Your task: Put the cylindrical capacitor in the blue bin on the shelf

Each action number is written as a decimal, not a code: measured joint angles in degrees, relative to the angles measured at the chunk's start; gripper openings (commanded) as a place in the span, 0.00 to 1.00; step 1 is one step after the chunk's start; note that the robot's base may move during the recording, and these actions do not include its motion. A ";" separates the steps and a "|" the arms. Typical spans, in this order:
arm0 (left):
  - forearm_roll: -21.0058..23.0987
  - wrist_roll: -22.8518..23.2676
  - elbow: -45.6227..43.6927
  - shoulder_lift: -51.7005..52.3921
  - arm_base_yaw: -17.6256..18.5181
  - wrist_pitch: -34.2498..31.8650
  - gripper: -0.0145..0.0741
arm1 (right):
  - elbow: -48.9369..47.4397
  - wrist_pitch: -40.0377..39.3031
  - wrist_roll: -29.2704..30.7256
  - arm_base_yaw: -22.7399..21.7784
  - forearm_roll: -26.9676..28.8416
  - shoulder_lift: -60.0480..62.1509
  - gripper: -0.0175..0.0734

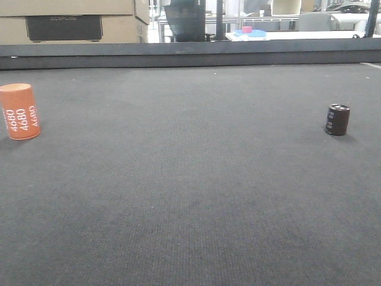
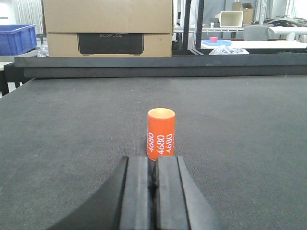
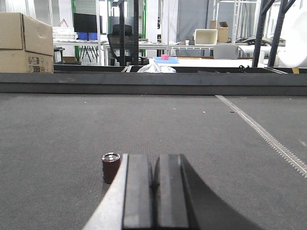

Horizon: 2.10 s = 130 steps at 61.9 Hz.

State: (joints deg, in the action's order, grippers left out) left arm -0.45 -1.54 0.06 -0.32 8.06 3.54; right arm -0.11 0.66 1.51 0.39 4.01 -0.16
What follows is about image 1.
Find dark brown cylindrical capacitor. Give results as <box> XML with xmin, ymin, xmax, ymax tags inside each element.
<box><xmin>325</xmin><ymin>104</ymin><xmax>351</xmax><ymax>136</ymax></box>

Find dark office chair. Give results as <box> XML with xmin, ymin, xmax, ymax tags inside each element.
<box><xmin>164</xmin><ymin>1</ymin><xmax>214</xmax><ymax>42</ymax></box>

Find blue tray with pink item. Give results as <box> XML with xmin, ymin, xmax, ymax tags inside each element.
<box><xmin>233</xmin><ymin>26</ymin><xmax>267</xmax><ymax>38</ymax></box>

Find white background table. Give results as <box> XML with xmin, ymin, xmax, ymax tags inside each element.
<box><xmin>226</xmin><ymin>30</ymin><xmax>365</xmax><ymax>42</ymax></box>

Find orange cylinder marked 4680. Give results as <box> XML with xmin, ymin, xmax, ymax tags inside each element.
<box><xmin>1</xmin><ymin>83</ymin><xmax>41</xmax><ymax>141</ymax></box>

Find cardboard box with black label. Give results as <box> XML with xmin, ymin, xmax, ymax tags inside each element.
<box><xmin>1</xmin><ymin>0</ymin><xmax>149</xmax><ymax>45</ymax></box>

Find black vertical post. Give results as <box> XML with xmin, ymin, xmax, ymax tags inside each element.
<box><xmin>216</xmin><ymin>0</ymin><xmax>225</xmax><ymax>42</ymax></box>

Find dark table edge rail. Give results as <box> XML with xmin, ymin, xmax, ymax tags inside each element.
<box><xmin>1</xmin><ymin>38</ymin><xmax>380</xmax><ymax>70</ymax></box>

